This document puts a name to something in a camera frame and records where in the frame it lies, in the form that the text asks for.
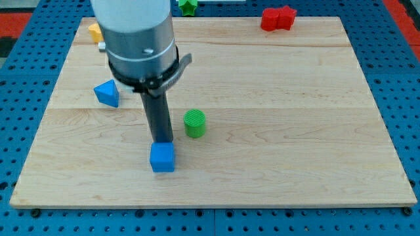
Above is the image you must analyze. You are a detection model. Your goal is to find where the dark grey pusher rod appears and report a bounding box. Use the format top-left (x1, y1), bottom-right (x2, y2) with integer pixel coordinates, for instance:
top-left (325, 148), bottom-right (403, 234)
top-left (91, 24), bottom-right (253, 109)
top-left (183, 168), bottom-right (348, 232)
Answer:
top-left (140, 93), bottom-right (173, 143)

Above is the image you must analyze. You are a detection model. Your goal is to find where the black clamp ring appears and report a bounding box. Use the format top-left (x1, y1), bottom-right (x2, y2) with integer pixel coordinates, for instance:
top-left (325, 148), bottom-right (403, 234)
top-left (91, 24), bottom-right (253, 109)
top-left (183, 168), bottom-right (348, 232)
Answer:
top-left (108, 45), bottom-right (193, 98)

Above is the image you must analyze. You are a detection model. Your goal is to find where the blue cube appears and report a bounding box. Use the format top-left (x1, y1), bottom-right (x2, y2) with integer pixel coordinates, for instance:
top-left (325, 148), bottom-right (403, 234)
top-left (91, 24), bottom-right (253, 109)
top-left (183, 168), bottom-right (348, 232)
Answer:
top-left (150, 142), bottom-right (175, 172)

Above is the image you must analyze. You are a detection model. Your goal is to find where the yellow block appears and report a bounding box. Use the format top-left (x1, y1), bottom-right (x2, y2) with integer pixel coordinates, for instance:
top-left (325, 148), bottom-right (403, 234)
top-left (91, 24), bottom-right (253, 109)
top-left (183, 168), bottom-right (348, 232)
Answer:
top-left (88, 23), bottom-right (104, 43)

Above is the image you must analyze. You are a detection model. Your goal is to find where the red cylinder block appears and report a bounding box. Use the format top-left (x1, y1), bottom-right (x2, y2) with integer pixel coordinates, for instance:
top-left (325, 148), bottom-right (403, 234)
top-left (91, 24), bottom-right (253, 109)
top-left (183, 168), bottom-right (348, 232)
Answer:
top-left (261, 8), bottom-right (280, 31)

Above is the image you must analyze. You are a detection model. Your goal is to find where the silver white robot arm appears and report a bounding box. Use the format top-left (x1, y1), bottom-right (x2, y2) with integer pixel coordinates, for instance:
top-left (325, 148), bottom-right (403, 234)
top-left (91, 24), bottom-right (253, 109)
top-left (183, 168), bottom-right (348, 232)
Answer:
top-left (91, 0), bottom-right (179, 142)

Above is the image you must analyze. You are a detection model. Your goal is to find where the green cylinder block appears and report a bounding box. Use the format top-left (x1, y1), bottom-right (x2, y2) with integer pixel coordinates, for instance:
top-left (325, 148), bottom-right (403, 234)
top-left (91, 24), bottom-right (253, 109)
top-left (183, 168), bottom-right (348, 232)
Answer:
top-left (183, 109), bottom-right (206, 138)

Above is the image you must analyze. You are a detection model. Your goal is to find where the red star block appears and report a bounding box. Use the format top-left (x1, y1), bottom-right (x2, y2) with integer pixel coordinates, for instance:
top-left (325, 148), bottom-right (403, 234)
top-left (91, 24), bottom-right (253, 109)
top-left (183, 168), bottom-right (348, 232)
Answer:
top-left (276, 5), bottom-right (297, 30)

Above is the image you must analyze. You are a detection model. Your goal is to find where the blue triangular prism block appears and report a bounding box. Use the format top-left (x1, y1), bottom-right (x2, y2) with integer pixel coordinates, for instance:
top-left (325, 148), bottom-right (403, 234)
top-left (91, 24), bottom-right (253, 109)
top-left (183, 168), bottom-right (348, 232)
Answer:
top-left (93, 79), bottom-right (119, 108)

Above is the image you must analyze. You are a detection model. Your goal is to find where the green star block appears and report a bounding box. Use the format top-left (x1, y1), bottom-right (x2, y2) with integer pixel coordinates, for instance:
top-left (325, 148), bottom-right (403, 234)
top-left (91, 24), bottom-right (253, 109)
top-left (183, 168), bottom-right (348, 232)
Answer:
top-left (178, 0), bottom-right (198, 16)

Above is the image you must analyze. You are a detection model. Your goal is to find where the wooden board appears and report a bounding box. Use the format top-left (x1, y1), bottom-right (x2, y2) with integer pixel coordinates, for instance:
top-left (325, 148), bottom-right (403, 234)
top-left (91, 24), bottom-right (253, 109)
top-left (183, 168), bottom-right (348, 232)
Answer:
top-left (10, 17), bottom-right (417, 209)

